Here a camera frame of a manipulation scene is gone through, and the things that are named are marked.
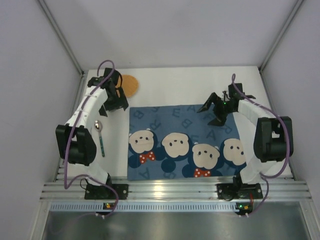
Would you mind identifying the spoon with green handle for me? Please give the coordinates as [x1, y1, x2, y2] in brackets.
[94, 120, 106, 158]

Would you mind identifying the round woven bamboo plate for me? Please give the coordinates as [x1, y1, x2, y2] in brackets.
[120, 74, 139, 98]

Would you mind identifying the blue bear-print placemat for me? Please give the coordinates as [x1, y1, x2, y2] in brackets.
[127, 105, 246, 181]

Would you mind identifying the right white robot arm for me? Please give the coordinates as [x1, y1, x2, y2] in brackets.
[198, 82, 294, 184]

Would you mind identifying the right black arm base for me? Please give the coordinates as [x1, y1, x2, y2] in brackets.
[216, 176, 263, 201]

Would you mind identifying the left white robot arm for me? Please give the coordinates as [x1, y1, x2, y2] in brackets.
[55, 68, 129, 189]

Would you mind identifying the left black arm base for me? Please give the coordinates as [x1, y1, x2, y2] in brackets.
[80, 178, 129, 200]

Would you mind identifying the right aluminium frame post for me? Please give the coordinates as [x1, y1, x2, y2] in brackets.
[258, 0, 309, 72]

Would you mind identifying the aluminium frame post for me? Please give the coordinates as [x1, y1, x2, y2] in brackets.
[36, 0, 85, 76]
[258, 0, 309, 72]

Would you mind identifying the left aluminium frame post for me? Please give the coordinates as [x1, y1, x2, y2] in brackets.
[36, 0, 85, 76]

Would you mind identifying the aluminium mounting rail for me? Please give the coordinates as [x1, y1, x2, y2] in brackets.
[40, 167, 312, 202]

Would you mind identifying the perforated grey cable duct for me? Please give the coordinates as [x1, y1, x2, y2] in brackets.
[50, 202, 252, 213]

